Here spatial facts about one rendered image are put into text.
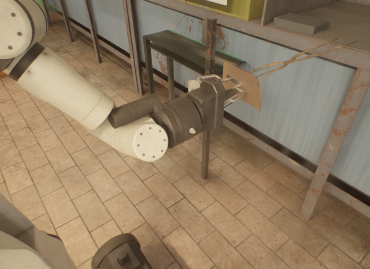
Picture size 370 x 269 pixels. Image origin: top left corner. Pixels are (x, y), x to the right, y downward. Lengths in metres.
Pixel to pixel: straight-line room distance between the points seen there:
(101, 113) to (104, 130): 0.08
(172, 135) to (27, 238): 0.32
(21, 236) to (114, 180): 1.10
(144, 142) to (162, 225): 1.02
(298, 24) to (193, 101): 0.75
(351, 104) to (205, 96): 0.71
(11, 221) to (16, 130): 1.77
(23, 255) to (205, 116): 0.39
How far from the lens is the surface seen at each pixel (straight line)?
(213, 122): 0.60
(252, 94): 0.67
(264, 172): 1.73
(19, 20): 0.41
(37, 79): 0.45
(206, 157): 1.51
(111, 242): 1.20
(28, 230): 0.63
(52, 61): 0.45
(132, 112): 0.49
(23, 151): 2.11
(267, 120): 1.47
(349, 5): 1.69
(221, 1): 1.23
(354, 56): 1.10
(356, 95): 1.13
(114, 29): 2.67
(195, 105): 0.55
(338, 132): 1.22
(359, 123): 1.24
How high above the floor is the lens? 1.20
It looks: 37 degrees down
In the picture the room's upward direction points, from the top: 1 degrees counter-clockwise
